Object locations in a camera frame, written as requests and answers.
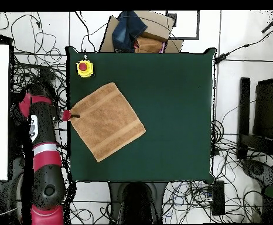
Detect tan terry towel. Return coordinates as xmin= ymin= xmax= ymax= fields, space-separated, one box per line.
xmin=69 ymin=81 xmax=147 ymax=163

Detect long black flat bar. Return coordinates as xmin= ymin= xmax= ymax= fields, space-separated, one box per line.
xmin=236 ymin=77 xmax=251 ymax=162

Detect yellow emergency stop button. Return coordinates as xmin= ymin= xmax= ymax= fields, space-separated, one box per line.
xmin=76 ymin=59 xmax=95 ymax=79

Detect grey stand base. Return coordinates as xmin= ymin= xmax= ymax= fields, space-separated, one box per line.
xmin=8 ymin=154 xmax=26 ymax=202

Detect blue denim jeans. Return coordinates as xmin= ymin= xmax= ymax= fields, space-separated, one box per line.
xmin=111 ymin=11 xmax=149 ymax=53

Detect dark green tablecloth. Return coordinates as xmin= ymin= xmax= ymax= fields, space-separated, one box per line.
xmin=65 ymin=46 xmax=217 ymax=185

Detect light brown folded cloth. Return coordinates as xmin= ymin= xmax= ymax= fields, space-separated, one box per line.
xmin=134 ymin=36 xmax=165 ymax=54

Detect brown cardboard box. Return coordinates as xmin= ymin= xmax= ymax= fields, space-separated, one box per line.
xmin=98 ymin=10 xmax=185 ymax=54

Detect black power adapter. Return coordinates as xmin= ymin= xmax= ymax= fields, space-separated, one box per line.
xmin=214 ymin=53 xmax=230 ymax=66

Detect black power strip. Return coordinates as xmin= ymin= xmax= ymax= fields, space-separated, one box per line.
xmin=211 ymin=180 xmax=226 ymax=217

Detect black round foot knob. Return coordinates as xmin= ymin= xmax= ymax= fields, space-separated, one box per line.
xmin=250 ymin=162 xmax=265 ymax=176

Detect dark stand base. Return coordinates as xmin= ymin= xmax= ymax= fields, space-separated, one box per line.
xmin=241 ymin=158 xmax=273 ymax=196

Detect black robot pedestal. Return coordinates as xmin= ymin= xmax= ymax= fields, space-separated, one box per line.
xmin=108 ymin=181 xmax=168 ymax=224

